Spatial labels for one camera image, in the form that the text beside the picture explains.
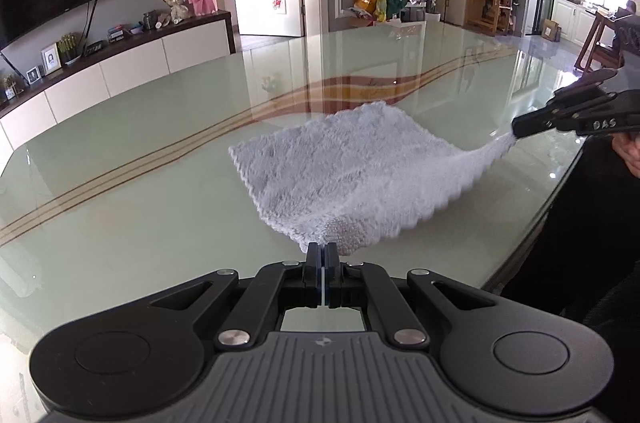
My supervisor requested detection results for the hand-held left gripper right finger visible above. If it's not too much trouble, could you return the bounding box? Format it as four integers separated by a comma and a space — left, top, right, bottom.
325, 244, 498, 351

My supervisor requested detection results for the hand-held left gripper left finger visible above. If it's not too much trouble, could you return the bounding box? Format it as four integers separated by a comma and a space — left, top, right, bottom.
145, 243, 325, 351

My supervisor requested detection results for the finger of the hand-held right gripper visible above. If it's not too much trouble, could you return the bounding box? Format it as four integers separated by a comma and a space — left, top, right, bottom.
547, 69, 621, 110
512, 102, 582, 140

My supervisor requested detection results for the pink and white towel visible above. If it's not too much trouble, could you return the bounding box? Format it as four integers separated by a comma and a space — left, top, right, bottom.
229, 100, 518, 256

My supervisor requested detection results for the person's right hand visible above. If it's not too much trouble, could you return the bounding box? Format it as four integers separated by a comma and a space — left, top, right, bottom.
612, 134, 640, 179

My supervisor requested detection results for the wooden dining table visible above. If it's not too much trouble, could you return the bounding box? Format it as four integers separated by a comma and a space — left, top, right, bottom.
574, 10, 626, 71

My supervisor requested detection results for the white kitchen cabinet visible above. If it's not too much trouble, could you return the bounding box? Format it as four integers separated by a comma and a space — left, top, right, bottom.
550, 0, 601, 46

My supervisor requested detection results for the wooden high chair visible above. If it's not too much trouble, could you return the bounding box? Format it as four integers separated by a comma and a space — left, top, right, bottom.
467, 0, 516, 36

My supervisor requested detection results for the person's dark clothing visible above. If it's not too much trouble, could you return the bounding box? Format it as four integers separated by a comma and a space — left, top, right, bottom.
500, 137, 640, 423

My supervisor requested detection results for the open cardboard box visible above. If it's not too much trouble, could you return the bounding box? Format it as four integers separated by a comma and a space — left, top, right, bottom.
350, 8, 381, 28

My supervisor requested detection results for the yellow snack bag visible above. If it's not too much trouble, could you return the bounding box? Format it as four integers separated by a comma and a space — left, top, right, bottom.
355, 0, 383, 21

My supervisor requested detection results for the white television cabinet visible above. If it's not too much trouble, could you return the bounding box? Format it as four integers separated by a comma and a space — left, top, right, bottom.
0, 10, 237, 154

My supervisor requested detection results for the plush doll bouquet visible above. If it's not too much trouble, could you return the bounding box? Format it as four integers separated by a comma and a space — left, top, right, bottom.
164, 0, 190, 24

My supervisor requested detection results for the grass plant in dark pot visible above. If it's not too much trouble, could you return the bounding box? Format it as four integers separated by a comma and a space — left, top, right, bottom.
56, 33, 83, 64

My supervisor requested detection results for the cup with sticks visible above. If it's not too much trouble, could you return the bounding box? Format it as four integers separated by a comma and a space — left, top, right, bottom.
0, 73, 23, 101

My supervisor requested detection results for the black television cable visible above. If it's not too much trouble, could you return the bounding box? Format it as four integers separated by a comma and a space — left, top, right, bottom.
82, 0, 99, 48

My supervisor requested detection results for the white photo frame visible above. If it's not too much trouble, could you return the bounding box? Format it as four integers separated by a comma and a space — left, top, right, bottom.
41, 43, 62, 76

